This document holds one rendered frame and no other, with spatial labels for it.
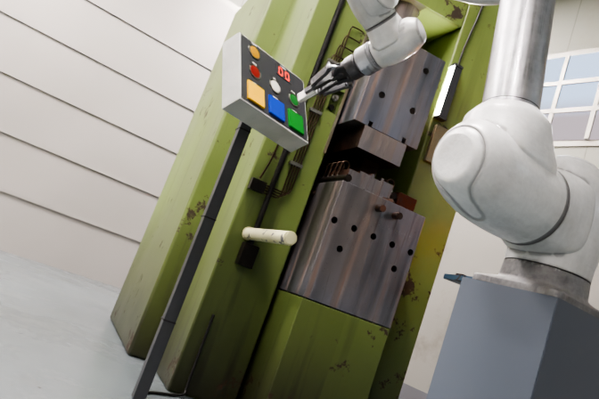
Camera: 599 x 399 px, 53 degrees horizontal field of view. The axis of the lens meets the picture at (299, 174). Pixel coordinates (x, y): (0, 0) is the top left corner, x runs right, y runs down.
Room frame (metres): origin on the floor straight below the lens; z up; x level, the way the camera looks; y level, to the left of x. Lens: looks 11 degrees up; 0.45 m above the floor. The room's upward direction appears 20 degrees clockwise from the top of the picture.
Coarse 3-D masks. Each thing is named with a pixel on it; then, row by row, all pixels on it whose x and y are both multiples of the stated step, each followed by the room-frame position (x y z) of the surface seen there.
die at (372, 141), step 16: (352, 128) 2.31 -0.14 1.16; (368, 128) 2.22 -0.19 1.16; (336, 144) 2.41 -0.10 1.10; (352, 144) 2.26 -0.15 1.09; (368, 144) 2.22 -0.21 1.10; (384, 144) 2.24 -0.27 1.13; (400, 144) 2.27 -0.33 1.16; (336, 160) 2.54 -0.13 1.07; (384, 160) 2.26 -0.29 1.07; (400, 160) 2.27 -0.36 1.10
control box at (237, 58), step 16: (240, 32) 1.85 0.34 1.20; (224, 48) 1.88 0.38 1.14; (240, 48) 1.83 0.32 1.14; (256, 48) 1.89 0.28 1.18; (224, 64) 1.86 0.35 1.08; (240, 64) 1.80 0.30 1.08; (256, 64) 1.87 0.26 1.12; (272, 64) 1.95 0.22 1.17; (224, 80) 1.83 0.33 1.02; (240, 80) 1.78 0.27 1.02; (256, 80) 1.84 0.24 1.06; (224, 96) 1.81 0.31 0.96; (240, 96) 1.75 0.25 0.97; (288, 96) 1.97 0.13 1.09; (240, 112) 1.82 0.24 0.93; (256, 112) 1.82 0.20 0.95; (304, 112) 2.02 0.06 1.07; (256, 128) 1.90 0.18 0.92; (272, 128) 1.90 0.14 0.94; (288, 128) 1.91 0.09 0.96; (304, 128) 1.99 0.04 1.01; (288, 144) 1.99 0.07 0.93; (304, 144) 1.99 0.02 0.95
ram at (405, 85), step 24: (384, 72) 2.21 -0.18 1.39; (408, 72) 2.24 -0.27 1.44; (432, 72) 2.28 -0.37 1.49; (360, 96) 2.21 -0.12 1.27; (384, 96) 2.22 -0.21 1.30; (408, 96) 2.25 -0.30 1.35; (432, 96) 2.29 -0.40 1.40; (360, 120) 2.20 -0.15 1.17; (384, 120) 2.23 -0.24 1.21; (408, 120) 2.27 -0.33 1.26; (408, 144) 2.28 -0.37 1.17
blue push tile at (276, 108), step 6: (270, 96) 1.87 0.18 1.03; (270, 102) 1.86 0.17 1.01; (276, 102) 1.89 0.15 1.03; (282, 102) 1.91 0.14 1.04; (270, 108) 1.85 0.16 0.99; (276, 108) 1.88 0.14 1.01; (282, 108) 1.90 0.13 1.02; (276, 114) 1.87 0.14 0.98; (282, 114) 1.89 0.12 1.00; (282, 120) 1.89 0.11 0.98
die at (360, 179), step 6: (318, 174) 2.48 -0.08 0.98; (330, 174) 2.37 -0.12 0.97; (336, 174) 2.31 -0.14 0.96; (342, 174) 2.25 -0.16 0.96; (354, 174) 2.22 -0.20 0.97; (360, 174) 2.23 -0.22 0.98; (366, 174) 2.23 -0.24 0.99; (372, 174) 2.24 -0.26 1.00; (354, 180) 2.22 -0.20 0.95; (360, 180) 2.23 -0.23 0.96; (366, 180) 2.24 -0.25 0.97; (372, 180) 2.24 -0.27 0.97; (378, 180) 2.25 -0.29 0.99; (360, 186) 2.23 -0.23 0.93; (366, 186) 2.24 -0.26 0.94; (372, 186) 2.25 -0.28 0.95; (378, 186) 2.25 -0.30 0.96; (384, 186) 2.26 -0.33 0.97; (390, 186) 2.27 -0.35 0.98; (372, 192) 2.25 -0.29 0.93; (378, 192) 2.26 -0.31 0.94; (384, 192) 2.27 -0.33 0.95; (390, 192) 2.27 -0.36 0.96
